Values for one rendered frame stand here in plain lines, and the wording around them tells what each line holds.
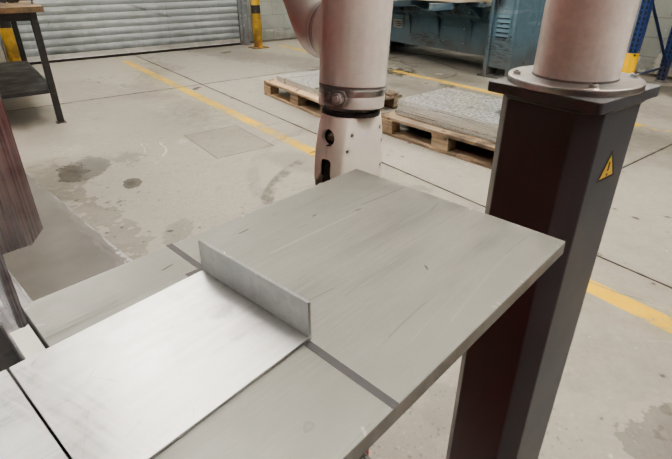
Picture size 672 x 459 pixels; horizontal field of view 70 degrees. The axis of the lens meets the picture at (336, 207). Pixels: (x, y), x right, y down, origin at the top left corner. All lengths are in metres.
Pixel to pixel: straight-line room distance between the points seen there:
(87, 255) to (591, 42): 0.69
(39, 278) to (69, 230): 0.10
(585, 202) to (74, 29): 7.44
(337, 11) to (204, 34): 7.81
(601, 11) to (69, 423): 0.72
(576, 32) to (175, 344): 0.66
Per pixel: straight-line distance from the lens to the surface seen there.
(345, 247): 0.30
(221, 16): 8.46
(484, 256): 0.30
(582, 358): 1.85
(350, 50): 0.57
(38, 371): 0.25
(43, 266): 0.59
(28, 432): 0.23
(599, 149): 0.78
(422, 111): 3.59
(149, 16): 8.06
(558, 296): 0.88
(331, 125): 0.58
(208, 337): 0.24
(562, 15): 0.77
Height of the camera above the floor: 1.16
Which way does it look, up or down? 27 degrees down
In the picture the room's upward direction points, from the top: straight up
